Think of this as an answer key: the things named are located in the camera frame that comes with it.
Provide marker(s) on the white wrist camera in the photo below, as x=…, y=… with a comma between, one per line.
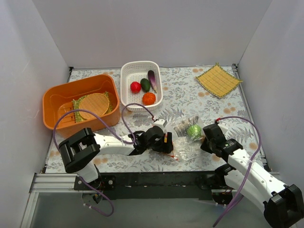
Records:
x=222, y=125
x=160, y=123

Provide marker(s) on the white perforated plastic basket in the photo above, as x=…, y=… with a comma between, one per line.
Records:
x=135, y=72

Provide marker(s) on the yellow woven mat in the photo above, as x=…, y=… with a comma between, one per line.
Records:
x=218, y=81

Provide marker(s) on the orange fake tangerine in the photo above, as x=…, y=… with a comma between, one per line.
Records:
x=148, y=98

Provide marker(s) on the dark green fake avocado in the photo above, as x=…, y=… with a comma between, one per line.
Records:
x=145, y=85

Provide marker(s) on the orange plastic tub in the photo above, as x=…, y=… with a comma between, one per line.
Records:
x=61, y=100

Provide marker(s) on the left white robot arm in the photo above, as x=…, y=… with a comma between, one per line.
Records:
x=79, y=150

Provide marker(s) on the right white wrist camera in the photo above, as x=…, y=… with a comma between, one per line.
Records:
x=222, y=125

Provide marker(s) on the red fake tomato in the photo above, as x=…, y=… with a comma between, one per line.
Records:
x=135, y=87

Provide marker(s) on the purple fake eggplant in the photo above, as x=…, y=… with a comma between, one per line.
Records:
x=151, y=77

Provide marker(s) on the clear zip top bag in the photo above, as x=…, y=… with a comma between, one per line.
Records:
x=184, y=148

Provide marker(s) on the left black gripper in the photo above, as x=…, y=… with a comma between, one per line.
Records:
x=167, y=142

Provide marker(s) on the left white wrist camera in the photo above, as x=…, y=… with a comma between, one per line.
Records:
x=160, y=123

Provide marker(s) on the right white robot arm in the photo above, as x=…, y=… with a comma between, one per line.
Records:
x=282, y=205

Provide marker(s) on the aluminium frame rail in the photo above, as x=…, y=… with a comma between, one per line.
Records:
x=47, y=184

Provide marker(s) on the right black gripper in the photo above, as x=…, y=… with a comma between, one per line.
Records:
x=206, y=141

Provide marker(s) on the round orange woven tray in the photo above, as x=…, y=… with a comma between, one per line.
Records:
x=96, y=103

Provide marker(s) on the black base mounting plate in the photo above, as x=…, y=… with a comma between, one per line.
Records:
x=166, y=192

